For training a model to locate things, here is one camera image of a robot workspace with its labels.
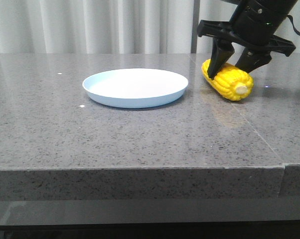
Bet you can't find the white pleated curtain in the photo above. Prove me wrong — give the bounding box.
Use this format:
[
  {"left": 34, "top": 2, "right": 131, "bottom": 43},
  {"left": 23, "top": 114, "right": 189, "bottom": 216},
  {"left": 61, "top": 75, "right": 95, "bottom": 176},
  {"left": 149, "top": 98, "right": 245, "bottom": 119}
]
[{"left": 0, "top": 0, "right": 300, "bottom": 54}]

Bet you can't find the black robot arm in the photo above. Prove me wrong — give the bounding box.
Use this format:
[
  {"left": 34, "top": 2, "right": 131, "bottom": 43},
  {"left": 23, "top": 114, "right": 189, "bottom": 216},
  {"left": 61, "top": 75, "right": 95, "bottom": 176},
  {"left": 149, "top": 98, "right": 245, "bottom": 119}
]
[{"left": 197, "top": 0, "right": 296, "bottom": 79}]

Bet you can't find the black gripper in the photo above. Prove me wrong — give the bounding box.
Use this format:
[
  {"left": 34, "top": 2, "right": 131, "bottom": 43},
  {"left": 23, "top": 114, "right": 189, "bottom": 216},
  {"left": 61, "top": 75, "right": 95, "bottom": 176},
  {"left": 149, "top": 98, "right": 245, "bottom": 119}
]
[{"left": 197, "top": 4, "right": 296, "bottom": 79}]

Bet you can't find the light blue round plate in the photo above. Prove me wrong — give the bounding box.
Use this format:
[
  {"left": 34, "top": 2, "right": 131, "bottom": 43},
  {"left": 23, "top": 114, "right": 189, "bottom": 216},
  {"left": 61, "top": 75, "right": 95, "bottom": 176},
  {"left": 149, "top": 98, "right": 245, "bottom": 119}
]
[{"left": 82, "top": 68, "right": 188, "bottom": 109}]

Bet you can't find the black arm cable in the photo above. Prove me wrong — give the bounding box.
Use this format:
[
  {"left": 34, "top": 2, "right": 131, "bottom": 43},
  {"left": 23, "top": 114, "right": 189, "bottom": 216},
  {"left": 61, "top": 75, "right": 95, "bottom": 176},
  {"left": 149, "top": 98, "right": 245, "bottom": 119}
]
[{"left": 286, "top": 14, "right": 300, "bottom": 38}]

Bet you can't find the yellow corn cob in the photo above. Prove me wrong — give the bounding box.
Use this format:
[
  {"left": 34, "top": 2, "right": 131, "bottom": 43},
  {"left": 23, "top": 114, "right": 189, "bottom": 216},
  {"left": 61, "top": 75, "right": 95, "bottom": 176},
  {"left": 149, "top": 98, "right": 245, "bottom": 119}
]
[{"left": 201, "top": 59, "right": 254, "bottom": 102}]

